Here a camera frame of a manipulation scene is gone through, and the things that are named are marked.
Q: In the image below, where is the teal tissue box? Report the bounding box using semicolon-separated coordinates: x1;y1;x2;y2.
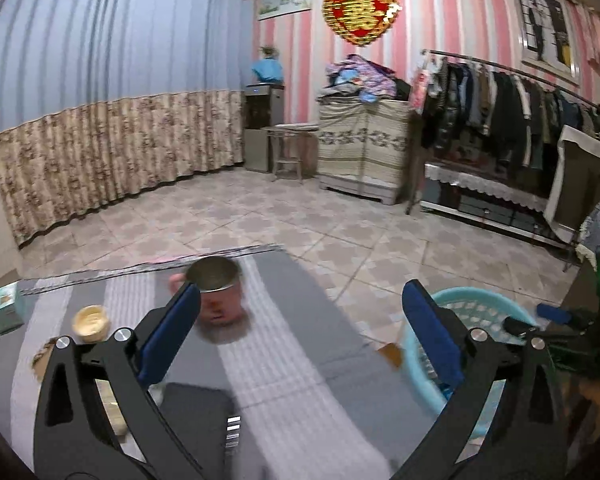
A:
0;281;25;339

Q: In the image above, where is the small wooden stool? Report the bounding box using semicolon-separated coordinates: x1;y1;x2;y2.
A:
261;122;319;182

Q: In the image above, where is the teal plastic basket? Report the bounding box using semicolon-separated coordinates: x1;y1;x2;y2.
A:
397;287;542;413

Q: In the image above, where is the pile of clothes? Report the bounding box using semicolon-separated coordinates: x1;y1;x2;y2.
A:
315;54;412;106

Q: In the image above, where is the white framed chair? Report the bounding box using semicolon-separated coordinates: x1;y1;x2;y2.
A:
544;125;600;246

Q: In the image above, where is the black mat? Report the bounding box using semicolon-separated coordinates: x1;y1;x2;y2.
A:
157;382;238;480

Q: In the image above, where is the pink mug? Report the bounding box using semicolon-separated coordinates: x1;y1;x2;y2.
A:
169;255;254;342

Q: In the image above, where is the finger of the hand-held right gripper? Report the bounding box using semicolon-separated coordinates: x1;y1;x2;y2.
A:
536;304;571;324
504;316;549;346

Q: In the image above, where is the red heart wall decoration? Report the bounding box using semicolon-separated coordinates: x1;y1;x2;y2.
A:
322;0;402;47

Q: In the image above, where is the landscape wall poster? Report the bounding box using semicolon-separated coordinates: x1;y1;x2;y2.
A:
256;0;314;22

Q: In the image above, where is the framed wall picture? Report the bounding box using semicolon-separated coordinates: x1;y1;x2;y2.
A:
511;0;582;86

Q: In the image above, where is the low shelf with lace cloth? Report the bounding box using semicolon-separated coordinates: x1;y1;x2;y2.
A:
422;160;578;248

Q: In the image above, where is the blue cloth bundle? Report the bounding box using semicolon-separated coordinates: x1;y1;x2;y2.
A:
251;45;286;86

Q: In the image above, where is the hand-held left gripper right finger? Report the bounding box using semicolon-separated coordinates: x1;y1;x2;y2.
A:
390;280;581;480

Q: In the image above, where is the grey water dispenser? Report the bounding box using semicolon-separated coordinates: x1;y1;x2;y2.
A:
244;84;287;172

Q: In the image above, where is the blue and floral curtain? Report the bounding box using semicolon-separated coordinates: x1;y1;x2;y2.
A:
0;0;259;248

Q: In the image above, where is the grey striped tablecloth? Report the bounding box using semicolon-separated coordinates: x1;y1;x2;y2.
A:
0;245;431;480

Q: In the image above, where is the cabinet with patterned cover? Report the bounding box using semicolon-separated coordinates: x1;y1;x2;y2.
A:
316;99;412;206

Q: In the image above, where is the clothes rack with garments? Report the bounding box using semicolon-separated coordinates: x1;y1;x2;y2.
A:
412;49;600;181

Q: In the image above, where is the orange peel piece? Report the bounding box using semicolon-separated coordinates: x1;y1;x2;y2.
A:
72;305;112;345

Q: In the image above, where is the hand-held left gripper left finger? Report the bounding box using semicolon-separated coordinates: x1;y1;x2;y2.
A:
35;282;206;480

